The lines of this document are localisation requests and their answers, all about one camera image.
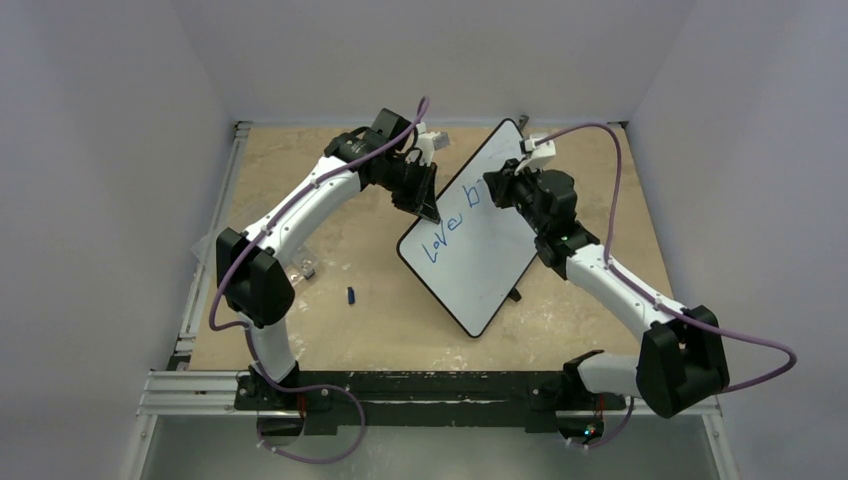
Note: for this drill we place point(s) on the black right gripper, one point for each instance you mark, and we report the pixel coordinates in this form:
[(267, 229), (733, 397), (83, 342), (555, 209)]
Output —
[(502, 187)]

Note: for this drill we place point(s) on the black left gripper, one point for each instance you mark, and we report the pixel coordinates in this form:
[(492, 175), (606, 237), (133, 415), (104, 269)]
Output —
[(424, 198)]

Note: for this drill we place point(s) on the black framed whiteboard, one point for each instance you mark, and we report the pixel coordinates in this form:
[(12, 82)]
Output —
[(475, 256)]

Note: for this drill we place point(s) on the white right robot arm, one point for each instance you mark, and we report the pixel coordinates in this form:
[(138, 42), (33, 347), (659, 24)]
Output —
[(681, 359)]

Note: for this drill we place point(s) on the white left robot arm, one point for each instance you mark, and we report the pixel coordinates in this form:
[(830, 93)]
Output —
[(254, 292)]

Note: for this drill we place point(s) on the black base beam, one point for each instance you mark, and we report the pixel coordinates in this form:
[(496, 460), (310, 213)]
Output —
[(322, 401)]

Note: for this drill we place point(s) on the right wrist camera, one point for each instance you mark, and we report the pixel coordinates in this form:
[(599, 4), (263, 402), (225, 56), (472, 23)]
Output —
[(536, 153)]

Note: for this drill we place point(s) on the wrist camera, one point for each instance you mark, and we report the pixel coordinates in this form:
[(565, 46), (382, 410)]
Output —
[(426, 143), (536, 153)]

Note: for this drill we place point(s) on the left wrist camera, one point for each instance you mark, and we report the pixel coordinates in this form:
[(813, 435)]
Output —
[(426, 143)]

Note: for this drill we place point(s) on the aluminium frame rail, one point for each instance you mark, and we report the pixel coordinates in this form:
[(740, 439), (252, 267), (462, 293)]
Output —
[(178, 390)]

